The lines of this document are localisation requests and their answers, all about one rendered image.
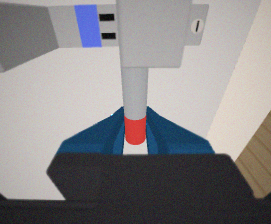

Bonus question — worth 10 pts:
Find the grey metal bar with red end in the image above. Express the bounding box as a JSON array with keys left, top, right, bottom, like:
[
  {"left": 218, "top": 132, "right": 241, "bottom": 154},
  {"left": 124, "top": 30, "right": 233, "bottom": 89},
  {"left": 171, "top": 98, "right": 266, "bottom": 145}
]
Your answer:
[{"left": 116, "top": 0, "right": 149, "bottom": 145}]

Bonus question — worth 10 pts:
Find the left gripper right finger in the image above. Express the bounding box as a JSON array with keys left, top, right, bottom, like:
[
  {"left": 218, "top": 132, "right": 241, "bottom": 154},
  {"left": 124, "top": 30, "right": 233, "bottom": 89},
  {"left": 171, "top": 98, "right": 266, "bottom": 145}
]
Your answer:
[{"left": 146, "top": 106, "right": 215, "bottom": 154}]

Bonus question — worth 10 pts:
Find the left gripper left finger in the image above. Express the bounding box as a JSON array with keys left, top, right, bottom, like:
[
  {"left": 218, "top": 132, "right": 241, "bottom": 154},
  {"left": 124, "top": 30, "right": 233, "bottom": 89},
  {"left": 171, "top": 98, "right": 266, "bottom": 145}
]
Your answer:
[{"left": 55, "top": 106, "right": 125, "bottom": 155}]

